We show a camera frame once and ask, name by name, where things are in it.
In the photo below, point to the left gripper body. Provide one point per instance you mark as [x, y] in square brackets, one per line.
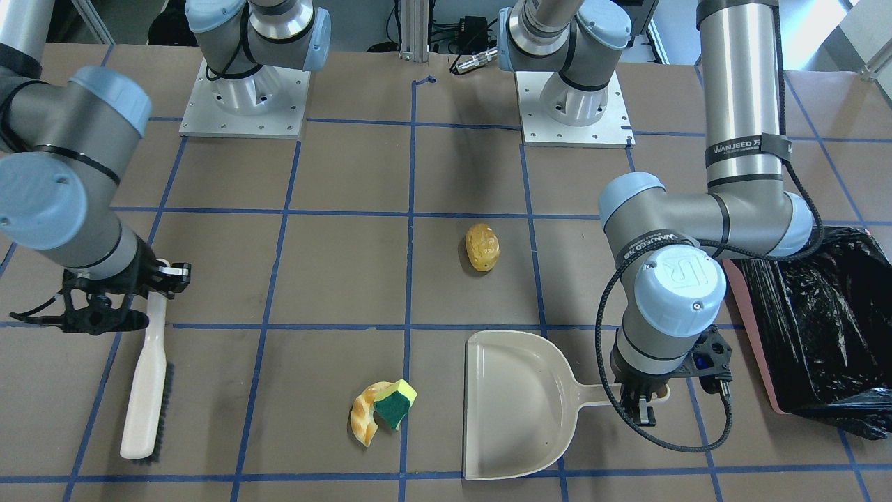
[629, 377]

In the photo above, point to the aluminium frame post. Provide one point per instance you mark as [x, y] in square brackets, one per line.
[414, 31]

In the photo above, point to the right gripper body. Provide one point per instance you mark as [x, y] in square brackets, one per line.
[141, 268]

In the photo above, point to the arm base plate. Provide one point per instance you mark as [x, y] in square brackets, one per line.
[267, 105]
[554, 114]

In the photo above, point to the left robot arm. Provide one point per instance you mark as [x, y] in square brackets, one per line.
[666, 246]

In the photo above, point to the beige plastic dustpan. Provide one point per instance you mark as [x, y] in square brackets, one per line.
[521, 404]

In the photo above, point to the black-lined trash bin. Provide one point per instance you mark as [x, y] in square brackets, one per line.
[820, 330]

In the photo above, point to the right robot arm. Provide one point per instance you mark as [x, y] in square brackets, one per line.
[66, 149]

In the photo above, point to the braided croissant bread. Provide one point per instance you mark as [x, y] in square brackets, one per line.
[361, 418]

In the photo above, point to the yellow green sponge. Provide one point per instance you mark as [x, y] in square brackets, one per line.
[393, 403]

